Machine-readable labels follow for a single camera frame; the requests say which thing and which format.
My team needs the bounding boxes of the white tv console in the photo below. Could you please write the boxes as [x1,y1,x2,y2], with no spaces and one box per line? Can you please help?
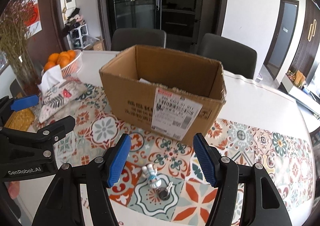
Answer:
[281,75,319,115]

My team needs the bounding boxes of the brown cardboard box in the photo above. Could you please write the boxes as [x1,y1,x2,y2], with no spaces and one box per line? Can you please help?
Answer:
[99,45,226,145]

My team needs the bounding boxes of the dark chair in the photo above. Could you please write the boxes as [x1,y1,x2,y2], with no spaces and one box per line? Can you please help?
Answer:
[111,28,167,51]
[197,33,257,79]

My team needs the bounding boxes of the dark chair right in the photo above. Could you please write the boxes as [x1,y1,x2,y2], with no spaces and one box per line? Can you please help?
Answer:
[197,33,257,79]

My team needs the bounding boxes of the dark glass cabinet doors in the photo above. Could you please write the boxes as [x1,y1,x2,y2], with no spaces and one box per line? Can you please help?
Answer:
[98,0,227,52]

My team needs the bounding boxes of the white basket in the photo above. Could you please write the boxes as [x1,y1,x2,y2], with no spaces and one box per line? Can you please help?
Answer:
[41,49,82,78]

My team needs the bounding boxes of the person left hand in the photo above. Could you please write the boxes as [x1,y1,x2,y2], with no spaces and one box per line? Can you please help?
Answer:
[8,181,20,199]

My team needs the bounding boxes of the yellow woven box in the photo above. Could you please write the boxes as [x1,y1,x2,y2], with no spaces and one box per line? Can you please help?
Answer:
[4,108,35,131]

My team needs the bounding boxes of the floral fabric tissue pouch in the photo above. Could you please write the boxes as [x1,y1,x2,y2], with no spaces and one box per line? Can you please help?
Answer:
[37,65,87,123]

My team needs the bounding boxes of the dried flower bouquet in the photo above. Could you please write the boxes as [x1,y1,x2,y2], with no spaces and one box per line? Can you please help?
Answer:
[1,0,35,63]

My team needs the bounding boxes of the nurse figurine keychain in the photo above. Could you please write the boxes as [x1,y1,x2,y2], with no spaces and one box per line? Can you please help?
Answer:
[142,164,161,190]

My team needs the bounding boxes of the patterned tile table runner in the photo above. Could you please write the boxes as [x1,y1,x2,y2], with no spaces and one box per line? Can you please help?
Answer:
[54,79,315,225]

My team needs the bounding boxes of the white shoe rack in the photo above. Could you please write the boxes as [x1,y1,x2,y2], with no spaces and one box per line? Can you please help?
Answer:
[69,24,89,49]

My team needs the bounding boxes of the orange fruit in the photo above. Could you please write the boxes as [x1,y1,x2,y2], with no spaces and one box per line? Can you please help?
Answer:
[66,50,76,61]
[56,55,70,69]
[43,61,56,72]
[47,53,60,63]

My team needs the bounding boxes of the dark chair left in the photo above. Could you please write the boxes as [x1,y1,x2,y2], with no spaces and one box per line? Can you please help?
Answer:
[111,28,167,51]

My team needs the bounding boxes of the glass vase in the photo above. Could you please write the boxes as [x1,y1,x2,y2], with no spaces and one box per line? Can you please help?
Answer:
[9,52,40,95]

